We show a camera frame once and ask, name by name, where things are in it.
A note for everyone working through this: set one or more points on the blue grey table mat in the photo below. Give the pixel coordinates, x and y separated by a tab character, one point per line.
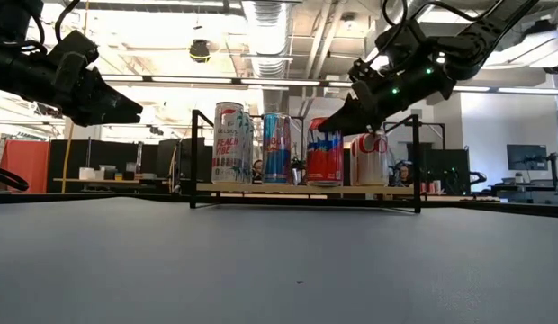
261	270

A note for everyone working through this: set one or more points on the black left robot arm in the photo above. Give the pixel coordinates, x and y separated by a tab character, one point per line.
13	74

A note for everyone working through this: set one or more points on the silver ventilation duct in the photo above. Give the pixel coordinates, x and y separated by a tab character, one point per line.
265	36

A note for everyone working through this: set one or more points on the long ceiling light strip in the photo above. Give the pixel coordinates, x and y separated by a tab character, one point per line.
508	90
193	80

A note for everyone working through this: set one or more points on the orange room partition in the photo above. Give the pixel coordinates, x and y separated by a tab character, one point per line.
24	166

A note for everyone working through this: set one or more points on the red Fanta can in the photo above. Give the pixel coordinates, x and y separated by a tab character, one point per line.
325	162

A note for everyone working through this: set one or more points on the person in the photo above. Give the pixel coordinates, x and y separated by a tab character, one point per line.
402	174
257	171

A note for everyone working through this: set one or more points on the blue silver Red Bull can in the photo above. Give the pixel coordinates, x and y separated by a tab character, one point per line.
276	153

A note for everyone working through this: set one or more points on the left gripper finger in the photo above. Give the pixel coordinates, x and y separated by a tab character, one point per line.
121	119
114	103

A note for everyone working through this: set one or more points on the wooden desk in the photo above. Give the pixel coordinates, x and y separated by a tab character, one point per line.
103	181

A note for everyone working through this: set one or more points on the white silver Coca-Cola can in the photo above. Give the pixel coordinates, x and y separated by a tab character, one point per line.
369	166

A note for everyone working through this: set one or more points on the black hanging ceiling device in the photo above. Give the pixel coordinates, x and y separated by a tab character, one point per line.
199	50

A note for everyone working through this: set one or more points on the wooden shelf board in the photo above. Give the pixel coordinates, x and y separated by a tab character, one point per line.
261	188

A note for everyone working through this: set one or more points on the white Celsius can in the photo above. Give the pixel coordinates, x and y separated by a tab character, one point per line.
227	148
249	153

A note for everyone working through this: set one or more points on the white box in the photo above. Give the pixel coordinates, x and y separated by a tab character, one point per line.
86	173

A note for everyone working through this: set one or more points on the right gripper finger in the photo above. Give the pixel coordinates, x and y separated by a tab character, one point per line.
351	114
360	131

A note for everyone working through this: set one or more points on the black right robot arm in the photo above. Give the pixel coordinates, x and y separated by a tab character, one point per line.
486	31

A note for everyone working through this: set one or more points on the grey desk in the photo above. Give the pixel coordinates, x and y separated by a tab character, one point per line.
531	189

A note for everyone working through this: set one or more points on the black monitor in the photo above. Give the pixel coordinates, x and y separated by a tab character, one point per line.
168	157
526	156

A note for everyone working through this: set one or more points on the black room divider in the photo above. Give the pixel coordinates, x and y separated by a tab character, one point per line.
445	164
72	157

